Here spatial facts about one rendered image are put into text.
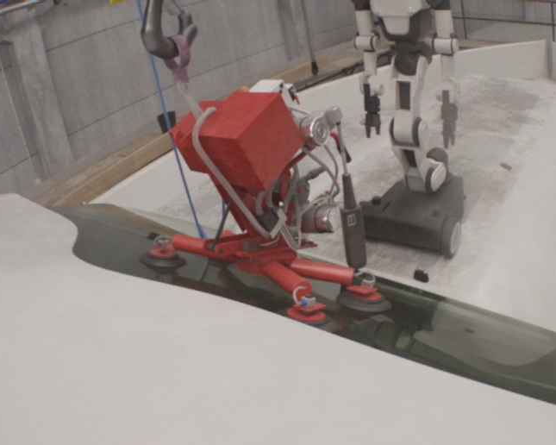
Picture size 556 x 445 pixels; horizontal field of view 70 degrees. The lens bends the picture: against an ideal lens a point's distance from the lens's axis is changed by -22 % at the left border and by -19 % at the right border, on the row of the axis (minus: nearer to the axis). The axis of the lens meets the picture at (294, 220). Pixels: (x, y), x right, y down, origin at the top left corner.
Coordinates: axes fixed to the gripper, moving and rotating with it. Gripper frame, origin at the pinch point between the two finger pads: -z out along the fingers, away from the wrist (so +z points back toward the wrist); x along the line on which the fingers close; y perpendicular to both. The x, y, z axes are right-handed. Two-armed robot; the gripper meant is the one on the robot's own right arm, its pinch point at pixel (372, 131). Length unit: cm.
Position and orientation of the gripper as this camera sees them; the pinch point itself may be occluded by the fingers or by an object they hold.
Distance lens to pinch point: 255.8
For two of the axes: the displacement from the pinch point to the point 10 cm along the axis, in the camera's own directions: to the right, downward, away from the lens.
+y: 8.0, 1.7, -5.8
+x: -6.0, 3.0, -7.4
